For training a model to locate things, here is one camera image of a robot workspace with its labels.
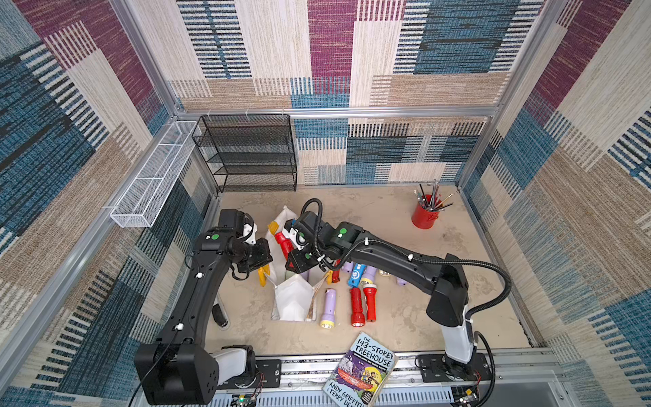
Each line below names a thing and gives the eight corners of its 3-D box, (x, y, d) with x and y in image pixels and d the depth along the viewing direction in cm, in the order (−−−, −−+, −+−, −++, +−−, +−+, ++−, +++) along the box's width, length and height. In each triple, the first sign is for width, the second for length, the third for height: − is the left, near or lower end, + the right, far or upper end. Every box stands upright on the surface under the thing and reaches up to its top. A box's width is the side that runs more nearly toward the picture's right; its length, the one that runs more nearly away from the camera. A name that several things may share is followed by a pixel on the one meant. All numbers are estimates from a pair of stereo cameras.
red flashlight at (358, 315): (351, 326, 83) (351, 324, 81) (349, 290, 91) (349, 287, 89) (364, 326, 83) (365, 324, 81) (361, 290, 91) (362, 287, 89)
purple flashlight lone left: (320, 327, 83) (320, 325, 80) (325, 291, 90) (325, 287, 88) (334, 329, 82) (334, 326, 80) (337, 292, 90) (338, 289, 88)
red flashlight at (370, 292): (366, 322, 84) (367, 319, 82) (363, 288, 92) (364, 284, 89) (379, 322, 84) (381, 319, 82) (375, 288, 92) (377, 284, 89)
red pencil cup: (414, 229, 107) (421, 212, 99) (410, 212, 113) (416, 194, 104) (436, 229, 107) (445, 211, 99) (430, 212, 113) (439, 194, 104)
